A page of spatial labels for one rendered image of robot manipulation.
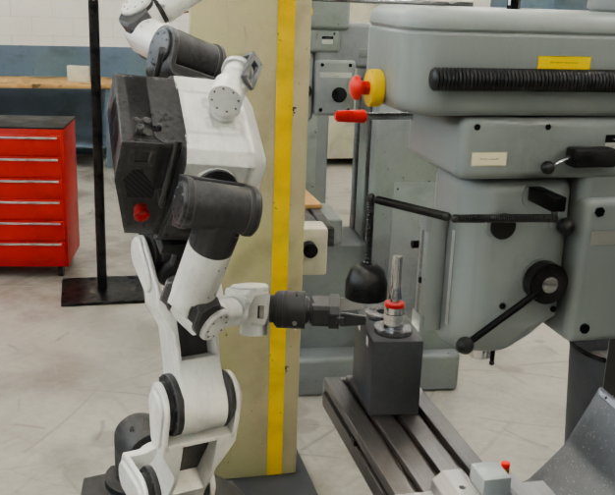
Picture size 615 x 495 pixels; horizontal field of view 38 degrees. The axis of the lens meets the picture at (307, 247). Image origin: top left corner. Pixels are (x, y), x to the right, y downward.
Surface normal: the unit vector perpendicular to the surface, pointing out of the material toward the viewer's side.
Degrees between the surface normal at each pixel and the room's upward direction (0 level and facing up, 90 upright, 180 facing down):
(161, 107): 35
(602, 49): 90
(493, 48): 90
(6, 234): 90
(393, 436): 0
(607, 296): 90
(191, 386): 60
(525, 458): 0
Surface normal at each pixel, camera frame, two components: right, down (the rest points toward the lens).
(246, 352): 0.24, 0.28
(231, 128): 0.29, -0.64
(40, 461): 0.04, -0.96
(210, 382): 0.43, -0.25
